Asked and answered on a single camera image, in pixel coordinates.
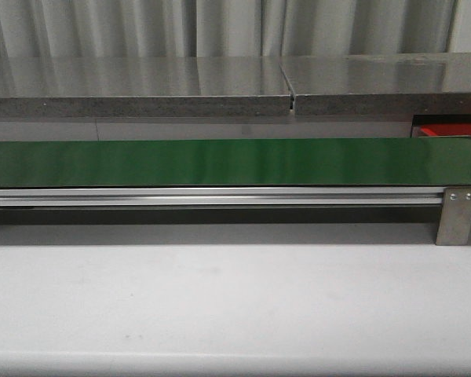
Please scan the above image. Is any green conveyor belt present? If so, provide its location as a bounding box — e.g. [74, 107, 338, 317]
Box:
[0, 137, 471, 189]

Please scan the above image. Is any red plastic tray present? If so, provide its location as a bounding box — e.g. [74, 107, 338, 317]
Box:
[417, 123, 471, 137]

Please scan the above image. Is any grey pleated curtain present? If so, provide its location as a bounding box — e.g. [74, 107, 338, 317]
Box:
[0, 1, 458, 57]

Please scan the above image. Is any steel conveyor support bracket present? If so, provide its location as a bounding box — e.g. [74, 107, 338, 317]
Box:
[436, 186, 471, 246]

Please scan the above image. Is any right stainless steel counter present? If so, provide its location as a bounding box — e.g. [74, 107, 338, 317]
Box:
[280, 53, 471, 116]

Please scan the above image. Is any aluminium conveyor side rail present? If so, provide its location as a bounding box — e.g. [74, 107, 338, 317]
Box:
[0, 186, 444, 207]

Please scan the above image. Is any stainless steel counter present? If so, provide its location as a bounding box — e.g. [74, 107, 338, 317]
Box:
[280, 53, 471, 116]
[0, 57, 291, 118]

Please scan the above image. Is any left stainless steel counter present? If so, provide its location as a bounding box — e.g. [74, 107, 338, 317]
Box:
[0, 57, 291, 118]

